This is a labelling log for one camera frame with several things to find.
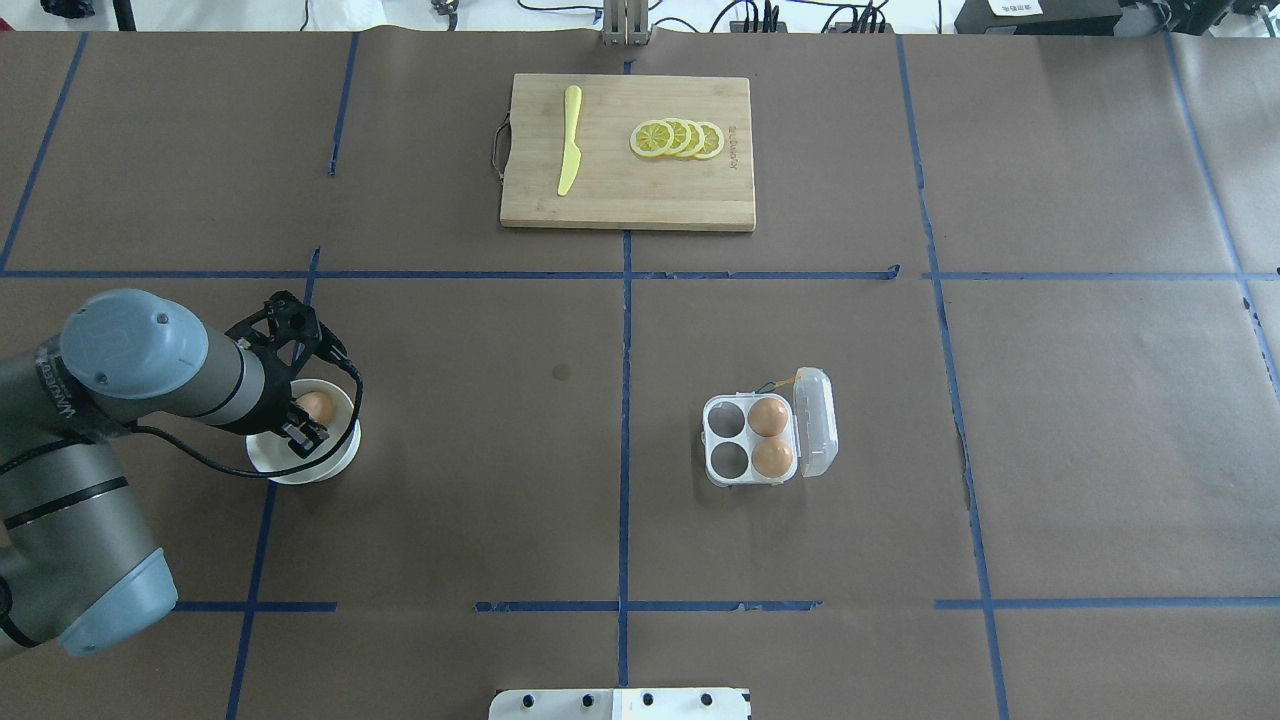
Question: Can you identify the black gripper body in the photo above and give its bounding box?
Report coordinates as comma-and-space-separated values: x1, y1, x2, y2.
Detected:
262, 380, 312, 437

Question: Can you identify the brown egg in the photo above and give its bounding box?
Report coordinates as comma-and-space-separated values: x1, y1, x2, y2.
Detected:
294, 391, 337, 427

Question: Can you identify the white bowl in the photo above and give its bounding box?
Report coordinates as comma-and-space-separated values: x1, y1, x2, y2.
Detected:
244, 379, 362, 486

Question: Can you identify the clear plastic egg box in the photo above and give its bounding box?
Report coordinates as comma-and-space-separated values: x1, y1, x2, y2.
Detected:
700, 366, 840, 488

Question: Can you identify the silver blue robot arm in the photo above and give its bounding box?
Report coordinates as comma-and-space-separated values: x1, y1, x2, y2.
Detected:
1, 288, 358, 659

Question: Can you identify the brown egg upper slot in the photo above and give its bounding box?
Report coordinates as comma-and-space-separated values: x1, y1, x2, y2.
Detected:
748, 395, 791, 438

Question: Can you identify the brown egg slot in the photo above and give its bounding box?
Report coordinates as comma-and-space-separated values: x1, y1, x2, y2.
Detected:
748, 395, 791, 438
751, 437, 796, 482

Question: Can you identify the brown egg lower slot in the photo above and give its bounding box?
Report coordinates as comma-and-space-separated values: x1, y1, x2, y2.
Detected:
751, 437, 796, 482

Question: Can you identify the yellow plastic knife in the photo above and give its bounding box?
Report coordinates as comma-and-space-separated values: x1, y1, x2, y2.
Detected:
557, 85, 582, 197

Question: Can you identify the wooden cutting board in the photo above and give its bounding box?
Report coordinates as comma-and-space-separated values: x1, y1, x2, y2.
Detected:
500, 73, 756, 232

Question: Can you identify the yellow lemon slice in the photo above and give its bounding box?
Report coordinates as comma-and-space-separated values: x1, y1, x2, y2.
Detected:
677, 120, 705, 158
692, 122, 724, 160
663, 118, 692, 158
628, 120, 676, 158

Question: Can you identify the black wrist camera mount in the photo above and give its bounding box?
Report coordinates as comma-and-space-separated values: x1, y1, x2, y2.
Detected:
225, 290, 355, 380

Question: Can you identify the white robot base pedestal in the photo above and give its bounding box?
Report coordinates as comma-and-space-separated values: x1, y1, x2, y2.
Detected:
488, 687, 753, 719

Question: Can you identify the aluminium frame post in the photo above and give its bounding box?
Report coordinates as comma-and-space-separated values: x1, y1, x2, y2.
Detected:
600, 0, 652, 47

